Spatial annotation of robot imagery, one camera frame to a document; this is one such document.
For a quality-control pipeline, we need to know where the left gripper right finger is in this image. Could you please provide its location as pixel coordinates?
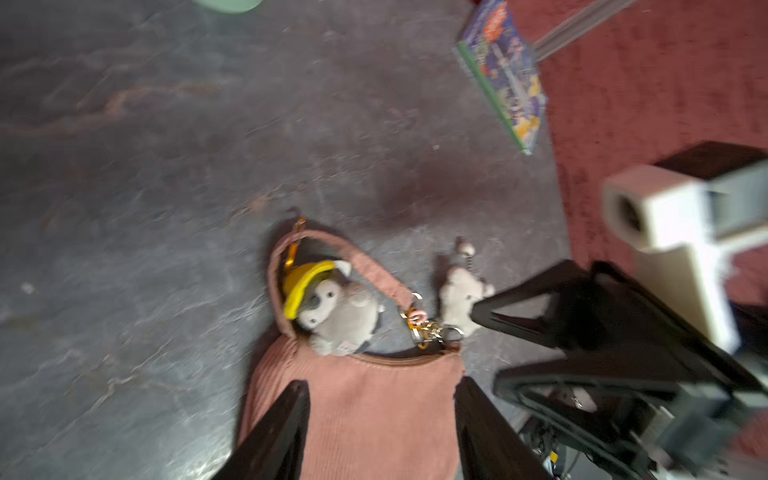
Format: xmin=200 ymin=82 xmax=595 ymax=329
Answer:
xmin=454 ymin=376 xmax=549 ymax=480

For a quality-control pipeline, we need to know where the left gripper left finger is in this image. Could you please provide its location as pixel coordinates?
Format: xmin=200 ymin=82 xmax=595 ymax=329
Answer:
xmin=212 ymin=380 xmax=311 ymax=480

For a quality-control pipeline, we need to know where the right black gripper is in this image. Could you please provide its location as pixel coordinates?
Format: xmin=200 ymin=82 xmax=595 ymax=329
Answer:
xmin=470 ymin=260 xmax=767 ymax=479

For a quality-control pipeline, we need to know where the pink corduroy shoulder bag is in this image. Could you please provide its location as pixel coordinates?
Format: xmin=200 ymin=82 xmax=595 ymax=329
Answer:
xmin=238 ymin=230 xmax=464 ymax=479

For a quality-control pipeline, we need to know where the white plush keychain decoration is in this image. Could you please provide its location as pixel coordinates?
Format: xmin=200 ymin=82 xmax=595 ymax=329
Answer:
xmin=439 ymin=237 xmax=495 ymax=338

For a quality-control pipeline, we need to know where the grey plush yellow hat toy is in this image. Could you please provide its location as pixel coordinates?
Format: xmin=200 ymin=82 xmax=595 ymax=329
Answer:
xmin=282 ymin=260 xmax=384 ymax=357

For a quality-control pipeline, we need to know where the colourful comic book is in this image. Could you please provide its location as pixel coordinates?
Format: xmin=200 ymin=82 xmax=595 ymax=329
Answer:
xmin=457 ymin=0 xmax=548 ymax=155

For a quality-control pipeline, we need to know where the green pencil cup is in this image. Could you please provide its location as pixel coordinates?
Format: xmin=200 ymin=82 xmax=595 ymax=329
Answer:
xmin=195 ymin=0 xmax=262 ymax=15

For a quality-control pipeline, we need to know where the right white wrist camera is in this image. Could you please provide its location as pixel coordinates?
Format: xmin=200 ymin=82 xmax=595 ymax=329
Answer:
xmin=601 ymin=141 xmax=767 ymax=353

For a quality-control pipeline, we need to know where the right aluminium corner post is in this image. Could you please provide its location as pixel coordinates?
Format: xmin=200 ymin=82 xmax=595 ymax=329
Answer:
xmin=532 ymin=0 xmax=635 ymax=62

